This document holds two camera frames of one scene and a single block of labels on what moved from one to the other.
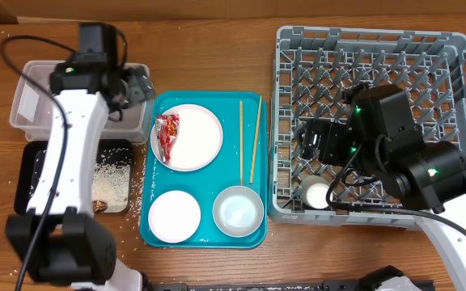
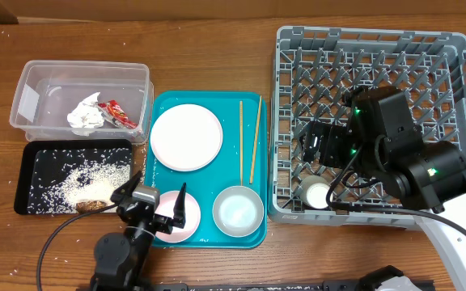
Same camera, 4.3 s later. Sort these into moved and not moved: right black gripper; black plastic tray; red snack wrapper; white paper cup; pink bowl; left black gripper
Moved: left black gripper; red snack wrapper
Not moved: black plastic tray; white paper cup; pink bowl; right black gripper
